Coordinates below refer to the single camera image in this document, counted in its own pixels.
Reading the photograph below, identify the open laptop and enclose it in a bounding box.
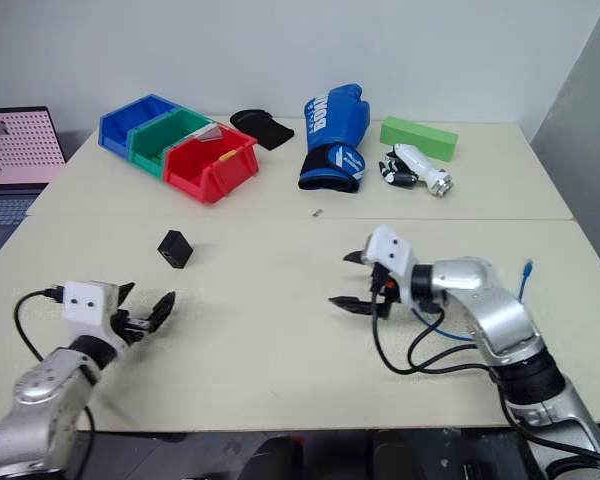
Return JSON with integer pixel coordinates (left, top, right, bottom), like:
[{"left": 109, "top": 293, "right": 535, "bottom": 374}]
[{"left": 0, "top": 105, "right": 69, "bottom": 267}]

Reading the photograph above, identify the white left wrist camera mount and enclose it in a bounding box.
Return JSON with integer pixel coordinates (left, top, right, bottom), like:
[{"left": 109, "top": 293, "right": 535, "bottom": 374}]
[{"left": 61, "top": 280, "right": 122, "bottom": 347}]

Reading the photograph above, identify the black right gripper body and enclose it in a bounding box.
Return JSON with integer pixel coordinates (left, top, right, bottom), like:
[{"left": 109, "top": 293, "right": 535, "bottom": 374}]
[{"left": 367, "top": 259, "right": 407, "bottom": 322}]

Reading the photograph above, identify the white robotic hand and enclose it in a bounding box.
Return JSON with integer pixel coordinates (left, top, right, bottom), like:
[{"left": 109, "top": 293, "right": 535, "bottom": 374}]
[{"left": 378, "top": 143, "right": 456, "bottom": 199}]

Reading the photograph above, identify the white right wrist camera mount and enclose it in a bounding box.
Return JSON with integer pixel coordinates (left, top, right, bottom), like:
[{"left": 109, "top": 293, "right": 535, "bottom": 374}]
[{"left": 362, "top": 225, "right": 422, "bottom": 292}]

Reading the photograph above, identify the blue plastic storage bin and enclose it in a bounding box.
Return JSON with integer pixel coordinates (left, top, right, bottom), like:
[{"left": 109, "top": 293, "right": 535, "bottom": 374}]
[{"left": 98, "top": 93, "right": 182, "bottom": 161}]

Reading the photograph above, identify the red plastic storage bin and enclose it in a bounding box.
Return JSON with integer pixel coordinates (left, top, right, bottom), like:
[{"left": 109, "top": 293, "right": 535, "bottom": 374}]
[{"left": 162, "top": 130, "right": 260, "bottom": 206}]

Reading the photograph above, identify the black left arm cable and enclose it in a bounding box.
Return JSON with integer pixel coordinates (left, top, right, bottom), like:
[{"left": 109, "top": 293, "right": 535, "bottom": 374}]
[{"left": 13, "top": 284, "right": 97, "bottom": 480}]

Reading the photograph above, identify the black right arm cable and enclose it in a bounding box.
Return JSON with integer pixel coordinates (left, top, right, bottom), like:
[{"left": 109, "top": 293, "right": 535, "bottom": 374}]
[{"left": 371, "top": 289, "right": 600, "bottom": 464}]

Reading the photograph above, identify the green foam block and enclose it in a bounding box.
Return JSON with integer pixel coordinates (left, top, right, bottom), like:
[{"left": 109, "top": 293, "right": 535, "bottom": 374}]
[{"left": 379, "top": 116, "right": 460, "bottom": 164}]

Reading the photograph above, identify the small black box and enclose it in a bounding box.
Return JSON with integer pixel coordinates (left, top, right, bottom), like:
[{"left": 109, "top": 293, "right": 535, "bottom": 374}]
[{"left": 156, "top": 229, "right": 195, "bottom": 271}]

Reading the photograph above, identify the blue Ethernet cable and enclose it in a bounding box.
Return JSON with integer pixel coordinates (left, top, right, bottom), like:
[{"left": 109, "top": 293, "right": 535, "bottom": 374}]
[{"left": 413, "top": 258, "right": 536, "bottom": 344}]

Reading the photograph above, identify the blue boxing glove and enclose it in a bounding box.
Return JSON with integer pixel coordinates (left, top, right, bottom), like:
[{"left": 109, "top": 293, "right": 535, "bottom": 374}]
[{"left": 297, "top": 83, "right": 372, "bottom": 194}]

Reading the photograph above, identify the silver foil packet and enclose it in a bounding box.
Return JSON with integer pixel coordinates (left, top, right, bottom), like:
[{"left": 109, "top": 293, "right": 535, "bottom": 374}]
[{"left": 193, "top": 124, "right": 227, "bottom": 144}]

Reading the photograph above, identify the green plastic storage bin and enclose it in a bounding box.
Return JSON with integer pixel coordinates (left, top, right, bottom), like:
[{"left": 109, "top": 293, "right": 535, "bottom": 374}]
[{"left": 128, "top": 107, "right": 227, "bottom": 181}]

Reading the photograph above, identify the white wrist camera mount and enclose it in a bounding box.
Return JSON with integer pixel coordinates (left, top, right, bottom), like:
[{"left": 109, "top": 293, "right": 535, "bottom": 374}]
[
  {"left": 362, "top": 225, "right": 422, "bottom": 292},
  {"left": 61, "top": 280, "right": 122, "bottom": 347}
]

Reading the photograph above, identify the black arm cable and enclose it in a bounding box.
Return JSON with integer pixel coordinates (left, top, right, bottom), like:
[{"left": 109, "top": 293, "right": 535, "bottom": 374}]
[
  {"left": 371, "top": 289, "right": 600, "bottom": 464},
  {"left": 13, "top": 284, "right": 97, "bottom": 480}
]

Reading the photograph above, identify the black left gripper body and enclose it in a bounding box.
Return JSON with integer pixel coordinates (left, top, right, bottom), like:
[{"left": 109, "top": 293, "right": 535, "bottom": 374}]
[{"left": 109, "top": 308, "right": 157, "bottom": 347}]

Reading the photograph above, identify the black fabric wrap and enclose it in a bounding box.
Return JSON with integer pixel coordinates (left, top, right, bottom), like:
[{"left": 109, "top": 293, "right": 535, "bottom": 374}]
[{"left": 229, "top": 107, "right": 296, "bottom": 152}]

